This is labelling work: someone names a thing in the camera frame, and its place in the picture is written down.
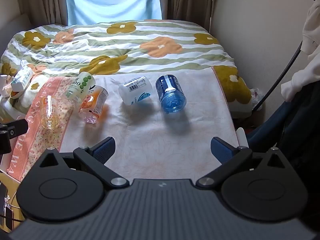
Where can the white plastic piece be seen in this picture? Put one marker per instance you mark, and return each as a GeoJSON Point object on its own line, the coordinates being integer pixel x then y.
{"type": "Point", "coordinates": [242, 137]}

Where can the white towel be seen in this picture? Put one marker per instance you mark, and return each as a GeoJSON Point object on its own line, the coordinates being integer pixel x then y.
{"type": "Point", "coordinates": [150, 137]}

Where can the clear glass cup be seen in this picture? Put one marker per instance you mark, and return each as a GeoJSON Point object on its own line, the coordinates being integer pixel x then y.
{"type": "Point", "coordinates": [48, 113]}

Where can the floral striped blanket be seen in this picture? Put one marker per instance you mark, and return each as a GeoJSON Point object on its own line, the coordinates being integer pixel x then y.
{"type": "Point", "coordinates": [150, 60]}

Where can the white hoodie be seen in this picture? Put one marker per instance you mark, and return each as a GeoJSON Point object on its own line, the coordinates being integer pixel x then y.
{"type": "Point", "coordinates": [311, 35]}

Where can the black garment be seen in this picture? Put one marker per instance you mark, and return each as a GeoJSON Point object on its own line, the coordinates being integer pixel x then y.
{"type": "Point", "coordinates": [307, 130]}

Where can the black curved tube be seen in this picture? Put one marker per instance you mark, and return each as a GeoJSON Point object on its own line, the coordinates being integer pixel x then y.
{"type": "Point", "coordinates": [282, 75]}

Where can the pink printed towel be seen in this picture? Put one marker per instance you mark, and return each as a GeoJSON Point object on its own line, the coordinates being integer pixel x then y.
{"type": "Point", "coordinates": [32, 135]}

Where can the white plastic bag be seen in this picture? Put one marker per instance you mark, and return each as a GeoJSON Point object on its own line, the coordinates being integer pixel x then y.
{"type": "Point", "coordinates": [256, 97]}

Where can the blue plastic bottle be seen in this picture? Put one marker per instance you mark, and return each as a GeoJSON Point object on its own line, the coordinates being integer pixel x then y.
{"type": "Point", "coordinates": [170, 92]}

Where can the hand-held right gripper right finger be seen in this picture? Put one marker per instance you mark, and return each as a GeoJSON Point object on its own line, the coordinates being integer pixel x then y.
{"type": "Point", "coordinates": [221, 150]}

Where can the light blue sheer curtain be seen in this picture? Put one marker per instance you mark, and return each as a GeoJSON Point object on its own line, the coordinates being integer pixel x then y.
{"type": "Point", "coordinates": [112, 0]}

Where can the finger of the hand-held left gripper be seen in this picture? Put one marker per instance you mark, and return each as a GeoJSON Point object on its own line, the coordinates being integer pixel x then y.
{"type": "Point", "coordinates": [17, 127]}

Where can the brown curtain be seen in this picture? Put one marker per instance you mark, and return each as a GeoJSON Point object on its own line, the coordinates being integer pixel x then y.
{"type": "Point", "coordinates": [42, 2]}
{"type": "Point", "coordinates": [187, 0]}

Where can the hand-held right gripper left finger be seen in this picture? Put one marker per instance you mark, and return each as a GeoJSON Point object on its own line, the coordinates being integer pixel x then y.
{"type": "Point", "coordinates": [105, 150]}

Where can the small white bottle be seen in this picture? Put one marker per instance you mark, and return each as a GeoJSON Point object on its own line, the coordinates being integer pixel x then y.
{"type": "Point", "coordinates": [3, 85]}

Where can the white labelled plastic bottle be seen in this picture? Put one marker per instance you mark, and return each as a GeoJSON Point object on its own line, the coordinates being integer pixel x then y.
{"type": "Point", "coordinates": [135, 90]}

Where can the green dotted clear bottle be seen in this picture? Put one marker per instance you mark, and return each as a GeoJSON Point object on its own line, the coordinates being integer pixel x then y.
{"type": "Point", "coordinates": [80, 85]}

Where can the blue jeans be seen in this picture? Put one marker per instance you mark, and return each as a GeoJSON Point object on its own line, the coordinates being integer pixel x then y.
{"type": "Point", "coordinates": [270, 125]}

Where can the tissue pack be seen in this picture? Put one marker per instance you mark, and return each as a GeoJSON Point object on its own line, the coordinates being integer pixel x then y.
{"type": "Point", "coordinates": [22, 78]}

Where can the orange labelled plastic bottle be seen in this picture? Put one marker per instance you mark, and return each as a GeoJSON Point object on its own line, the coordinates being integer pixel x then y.
{"type": "Point", "coordinates": [93, 105]}

